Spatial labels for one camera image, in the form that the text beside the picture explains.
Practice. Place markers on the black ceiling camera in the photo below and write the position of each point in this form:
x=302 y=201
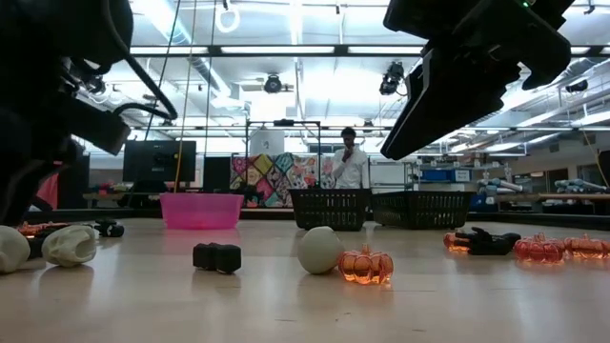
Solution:
x=393 y=78
x=96 y=86

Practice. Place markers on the round black ceiling fixture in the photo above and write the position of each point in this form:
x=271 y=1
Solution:
x=272 y=84

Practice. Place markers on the black computer monitor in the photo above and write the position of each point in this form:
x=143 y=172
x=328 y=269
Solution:
x=159 y=161

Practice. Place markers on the black metal frame stand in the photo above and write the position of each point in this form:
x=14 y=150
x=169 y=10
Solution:
x=283 y=123

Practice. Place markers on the person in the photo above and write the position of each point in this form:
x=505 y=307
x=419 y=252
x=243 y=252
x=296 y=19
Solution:
x=351 y=169

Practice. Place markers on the pink plastic basin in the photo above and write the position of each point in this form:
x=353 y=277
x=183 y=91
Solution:
x=202 y=212

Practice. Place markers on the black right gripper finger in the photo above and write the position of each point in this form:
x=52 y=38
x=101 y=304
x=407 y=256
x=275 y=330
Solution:
x=438 y=105

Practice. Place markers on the black overhead frame bar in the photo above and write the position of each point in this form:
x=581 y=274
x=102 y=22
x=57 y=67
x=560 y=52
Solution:
x=214 y=49

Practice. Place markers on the colourful patterned panel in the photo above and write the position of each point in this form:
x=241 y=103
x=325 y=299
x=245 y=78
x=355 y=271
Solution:
x=281 y=178

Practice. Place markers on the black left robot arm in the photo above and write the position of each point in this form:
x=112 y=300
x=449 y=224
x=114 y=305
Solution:
x=47 y=38

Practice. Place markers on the white rubber skull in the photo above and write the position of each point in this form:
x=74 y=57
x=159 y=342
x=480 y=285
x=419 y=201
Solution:
x=319 y=250
x=12 y=250
x=67 y=245

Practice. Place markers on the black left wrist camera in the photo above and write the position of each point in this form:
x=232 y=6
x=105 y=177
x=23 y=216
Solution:
x=97 y=126

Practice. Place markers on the wide black plastic basket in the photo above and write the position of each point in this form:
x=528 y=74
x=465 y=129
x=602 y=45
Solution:
x=424 y=207

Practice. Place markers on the blue storage bin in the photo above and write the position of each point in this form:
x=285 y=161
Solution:
x=443 y=175

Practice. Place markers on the narrow black plastic basket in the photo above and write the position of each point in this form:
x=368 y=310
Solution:
x=329 y=209

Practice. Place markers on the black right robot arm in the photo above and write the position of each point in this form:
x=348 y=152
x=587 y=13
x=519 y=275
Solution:
x=548 y=7

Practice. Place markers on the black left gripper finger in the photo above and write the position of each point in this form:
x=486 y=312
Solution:
x=16 y=205

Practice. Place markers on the red cloth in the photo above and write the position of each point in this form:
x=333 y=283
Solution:
x=48 y=193

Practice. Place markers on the orange translucent plastic pumpkin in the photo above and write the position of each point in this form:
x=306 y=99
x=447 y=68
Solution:
x=538 y=248
x=452 y=242
x=366 y=266
x=38 y=228
x=587 y=247

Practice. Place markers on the black toy block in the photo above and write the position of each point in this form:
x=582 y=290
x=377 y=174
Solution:
x=217 y=258

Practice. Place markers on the black upright panel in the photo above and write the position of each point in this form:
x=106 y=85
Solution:
x=217 y=174
x=76 y=183

